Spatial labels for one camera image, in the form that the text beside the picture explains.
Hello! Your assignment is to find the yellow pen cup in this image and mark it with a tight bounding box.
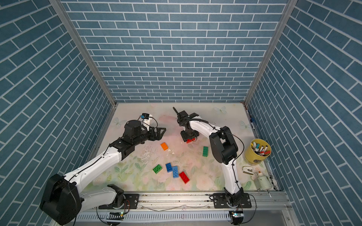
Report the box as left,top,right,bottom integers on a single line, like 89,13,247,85
244,138,272,164

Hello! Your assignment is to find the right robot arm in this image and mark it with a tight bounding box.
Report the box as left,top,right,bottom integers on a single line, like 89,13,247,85
173,108,244,207

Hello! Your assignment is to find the light blue lego brick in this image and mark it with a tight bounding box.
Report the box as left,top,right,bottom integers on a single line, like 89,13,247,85
172,166,179,179

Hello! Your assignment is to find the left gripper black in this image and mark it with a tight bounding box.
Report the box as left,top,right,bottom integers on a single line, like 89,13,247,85
132,126,166,147

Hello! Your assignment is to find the red lego brick front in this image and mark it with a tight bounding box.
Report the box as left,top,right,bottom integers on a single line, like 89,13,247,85
179,171,190,184

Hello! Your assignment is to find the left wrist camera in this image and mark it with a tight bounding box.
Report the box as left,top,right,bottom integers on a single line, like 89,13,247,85
140,113,153,125

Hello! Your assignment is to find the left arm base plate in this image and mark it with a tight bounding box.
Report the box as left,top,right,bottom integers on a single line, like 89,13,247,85
98,194,140,211

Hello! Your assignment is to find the white small clip device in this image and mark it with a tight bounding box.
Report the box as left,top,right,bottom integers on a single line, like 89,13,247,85
242,166,254,176

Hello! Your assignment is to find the green long lego brick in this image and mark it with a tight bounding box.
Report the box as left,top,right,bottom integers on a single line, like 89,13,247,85
202,146,208,157

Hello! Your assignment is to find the orange lego brick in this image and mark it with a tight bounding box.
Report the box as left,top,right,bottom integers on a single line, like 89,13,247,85
161,142,169,151

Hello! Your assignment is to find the dark blue lego brick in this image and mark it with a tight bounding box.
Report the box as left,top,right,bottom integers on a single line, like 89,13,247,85
166,163,173,172

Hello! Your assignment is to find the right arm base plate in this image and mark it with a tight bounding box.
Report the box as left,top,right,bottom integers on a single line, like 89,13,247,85
209,193,252,209

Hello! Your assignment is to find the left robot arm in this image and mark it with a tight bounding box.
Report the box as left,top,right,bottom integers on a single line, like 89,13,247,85
40,120,166,225

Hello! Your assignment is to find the green square lego brick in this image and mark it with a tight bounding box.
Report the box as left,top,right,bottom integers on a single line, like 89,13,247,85
153,164,162,174

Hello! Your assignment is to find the aluminium front rail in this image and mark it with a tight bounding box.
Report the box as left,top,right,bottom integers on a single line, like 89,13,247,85
58,191,292,212

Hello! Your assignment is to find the red lego brick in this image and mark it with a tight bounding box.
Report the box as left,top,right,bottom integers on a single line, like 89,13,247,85
179,171,190,184
186,138,197,144

